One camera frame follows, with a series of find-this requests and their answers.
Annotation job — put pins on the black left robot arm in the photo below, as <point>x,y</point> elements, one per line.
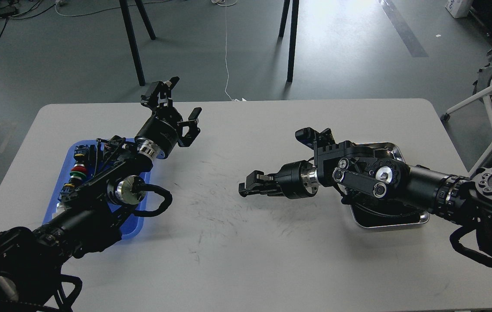
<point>104,190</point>

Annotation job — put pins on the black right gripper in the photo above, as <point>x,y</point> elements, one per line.
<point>293,182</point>

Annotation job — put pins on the white cardboard box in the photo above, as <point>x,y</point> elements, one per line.
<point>458,8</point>

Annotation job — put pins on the blue plastic tray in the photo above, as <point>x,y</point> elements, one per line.
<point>131,227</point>

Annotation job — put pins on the black tripod legs right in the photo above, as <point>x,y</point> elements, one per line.
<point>294,6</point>

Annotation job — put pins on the silver metal tray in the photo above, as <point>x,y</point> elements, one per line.
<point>373,214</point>

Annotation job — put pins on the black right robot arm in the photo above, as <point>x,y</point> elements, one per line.
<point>367,179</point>

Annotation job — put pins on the blue black switch base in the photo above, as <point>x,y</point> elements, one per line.
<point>69,186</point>

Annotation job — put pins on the red push button switch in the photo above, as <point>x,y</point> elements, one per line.
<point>80,168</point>

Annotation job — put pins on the green push button switch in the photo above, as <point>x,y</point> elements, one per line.
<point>78,175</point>

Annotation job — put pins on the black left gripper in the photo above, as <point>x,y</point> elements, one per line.
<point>165,129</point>

